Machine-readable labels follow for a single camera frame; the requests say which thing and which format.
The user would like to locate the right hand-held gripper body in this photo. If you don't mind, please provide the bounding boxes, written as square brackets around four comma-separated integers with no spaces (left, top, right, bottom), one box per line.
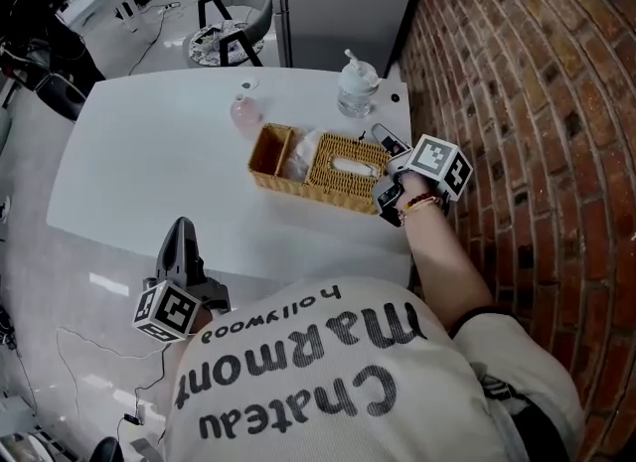
[372,133,475,229]

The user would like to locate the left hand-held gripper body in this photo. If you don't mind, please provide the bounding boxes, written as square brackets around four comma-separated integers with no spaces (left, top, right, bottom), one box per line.
[131,270,233,345]

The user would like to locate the woven wicker box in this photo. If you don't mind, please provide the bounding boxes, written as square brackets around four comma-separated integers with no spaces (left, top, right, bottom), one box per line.
[247,122,395,217]

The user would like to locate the person's right forearm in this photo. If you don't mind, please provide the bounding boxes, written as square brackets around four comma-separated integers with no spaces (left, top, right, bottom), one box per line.
[397,171,494,333]

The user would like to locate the white tissue paper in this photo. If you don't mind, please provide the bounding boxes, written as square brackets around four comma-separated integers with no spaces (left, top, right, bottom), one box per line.
[280,127,325,184]

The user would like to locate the white cabinet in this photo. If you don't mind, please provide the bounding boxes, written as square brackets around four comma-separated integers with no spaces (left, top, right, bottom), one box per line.
[274,0,424,77]

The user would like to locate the pink ceramic vase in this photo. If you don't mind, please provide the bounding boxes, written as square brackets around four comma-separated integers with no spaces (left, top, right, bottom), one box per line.
[229,93,263,129]

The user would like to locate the person's black shoe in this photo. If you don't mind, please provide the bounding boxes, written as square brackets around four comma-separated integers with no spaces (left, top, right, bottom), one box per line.
[87,436,125,462]

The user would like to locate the white printed shirt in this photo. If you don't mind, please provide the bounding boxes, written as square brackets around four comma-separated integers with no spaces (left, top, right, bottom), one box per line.
[162,275,586,462]

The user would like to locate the grey chair with black legs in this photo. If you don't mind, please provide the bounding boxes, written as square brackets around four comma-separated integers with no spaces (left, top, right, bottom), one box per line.
[182,0,275,70]

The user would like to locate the patterned round seat cushion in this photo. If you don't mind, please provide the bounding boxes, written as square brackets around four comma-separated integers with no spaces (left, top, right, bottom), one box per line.
[187,21,265,67]

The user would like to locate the small white table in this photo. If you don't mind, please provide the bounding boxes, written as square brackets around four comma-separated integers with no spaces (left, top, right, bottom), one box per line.
[58,0,153,39]

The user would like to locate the beaded bracelet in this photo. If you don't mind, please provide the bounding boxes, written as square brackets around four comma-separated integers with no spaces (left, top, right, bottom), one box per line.
[397,192,444,227]

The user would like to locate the thin floor cable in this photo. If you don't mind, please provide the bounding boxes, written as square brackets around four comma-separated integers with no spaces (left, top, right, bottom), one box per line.
[53,325,173,426]

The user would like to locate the black floor cable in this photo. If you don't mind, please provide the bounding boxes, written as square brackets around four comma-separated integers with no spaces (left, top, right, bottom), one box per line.
[127,0,183,77]

